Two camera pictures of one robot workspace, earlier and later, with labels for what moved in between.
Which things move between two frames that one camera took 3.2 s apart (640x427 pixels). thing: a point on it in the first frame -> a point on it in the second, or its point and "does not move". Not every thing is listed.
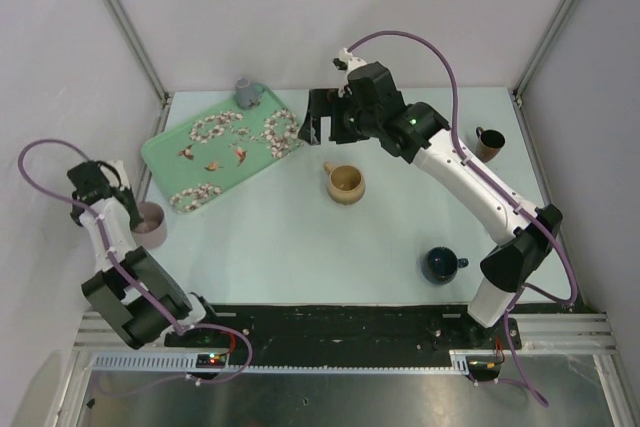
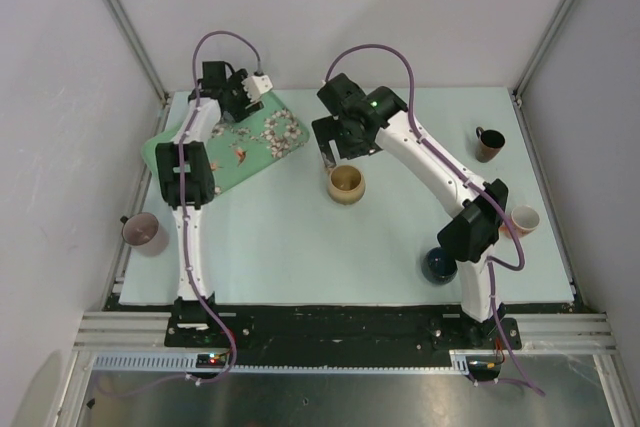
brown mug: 488,144 does not move
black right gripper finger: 310,130 -> 326,152
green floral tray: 206,158 does not move
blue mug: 439,265 does not move
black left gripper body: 135,217 -> 238,98
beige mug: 345,184 does not move
